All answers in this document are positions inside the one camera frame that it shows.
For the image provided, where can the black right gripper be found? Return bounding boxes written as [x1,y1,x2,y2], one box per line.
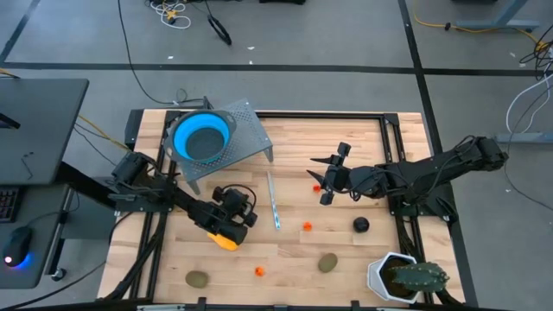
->
[306,141,368,206]

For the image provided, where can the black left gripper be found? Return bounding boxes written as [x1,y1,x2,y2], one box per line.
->
[196,202,251,246]

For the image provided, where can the brown kiwi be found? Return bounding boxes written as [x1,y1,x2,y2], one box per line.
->
[317,252,339,274]
[185,270,209,289]

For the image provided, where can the blue collapsible colander bowl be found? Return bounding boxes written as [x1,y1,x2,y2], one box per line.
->
[162,109,238,165]

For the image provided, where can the grey perforated metal stand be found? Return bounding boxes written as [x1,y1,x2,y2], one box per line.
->
[165,98,275,195]

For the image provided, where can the white hexagonal plant pot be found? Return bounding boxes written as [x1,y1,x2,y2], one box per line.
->
[366,251,423,305]

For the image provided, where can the green cactus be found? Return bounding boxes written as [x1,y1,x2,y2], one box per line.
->
[391,261,450,294]

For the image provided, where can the grey keyboard tray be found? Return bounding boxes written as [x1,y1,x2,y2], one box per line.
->
[0,183,73,289]

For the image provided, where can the grey desk foot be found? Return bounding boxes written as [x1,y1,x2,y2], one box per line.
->
[494,131,553,144]

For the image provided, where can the grey desk top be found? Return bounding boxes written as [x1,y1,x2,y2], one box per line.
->
[0,78,90,187]

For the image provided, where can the black computer mouse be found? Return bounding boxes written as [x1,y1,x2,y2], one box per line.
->
[3,225,34,268]

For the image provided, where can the black keyboard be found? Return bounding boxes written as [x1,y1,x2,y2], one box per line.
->
[0,186,23,225]

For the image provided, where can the wooden desk grey legs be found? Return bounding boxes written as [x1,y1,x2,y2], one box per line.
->
[451,0,541,31]

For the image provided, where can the black monitor stand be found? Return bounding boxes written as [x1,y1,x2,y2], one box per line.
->
[0,111,22,130]

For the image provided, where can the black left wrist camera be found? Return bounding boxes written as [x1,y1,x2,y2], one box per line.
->
[212,184,259,229]

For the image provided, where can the black aluminium extrusion frame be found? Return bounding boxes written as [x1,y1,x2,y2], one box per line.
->
[98,107,459,311]

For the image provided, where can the thin yellow cable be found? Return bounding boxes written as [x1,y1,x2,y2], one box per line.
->
[76,114,133,153]

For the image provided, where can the black strap loop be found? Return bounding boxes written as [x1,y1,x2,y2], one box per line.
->
[202,0,233,47]

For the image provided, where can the long black floor cable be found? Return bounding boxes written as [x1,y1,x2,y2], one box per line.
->
[117,0,204,107]

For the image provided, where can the yellow extension cable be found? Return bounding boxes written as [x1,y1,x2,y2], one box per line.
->
[412,15,550,49]

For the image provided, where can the white cable coil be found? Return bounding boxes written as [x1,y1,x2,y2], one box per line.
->
[149,0,192,30]

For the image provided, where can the black cable tangle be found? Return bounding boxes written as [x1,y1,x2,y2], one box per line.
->
[518,36,553,81]

